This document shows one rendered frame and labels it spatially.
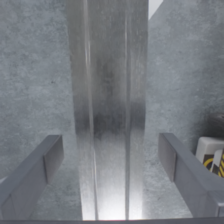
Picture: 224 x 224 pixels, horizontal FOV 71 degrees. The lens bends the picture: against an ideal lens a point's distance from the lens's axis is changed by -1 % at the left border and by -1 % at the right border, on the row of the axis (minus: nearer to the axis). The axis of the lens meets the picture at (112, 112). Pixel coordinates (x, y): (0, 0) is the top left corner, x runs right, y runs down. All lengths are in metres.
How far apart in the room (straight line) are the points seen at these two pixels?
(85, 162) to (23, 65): 0.88
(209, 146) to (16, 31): 1.15
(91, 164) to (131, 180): 0.04
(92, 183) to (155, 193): 1.05
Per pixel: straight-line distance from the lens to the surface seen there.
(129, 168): 0.17
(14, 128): 1.10
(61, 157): 0.17
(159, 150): 0.16
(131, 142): 0.15
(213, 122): 0.96
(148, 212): 1.31
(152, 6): 0.64
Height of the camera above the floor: 0.88
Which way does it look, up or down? 76 degrees down
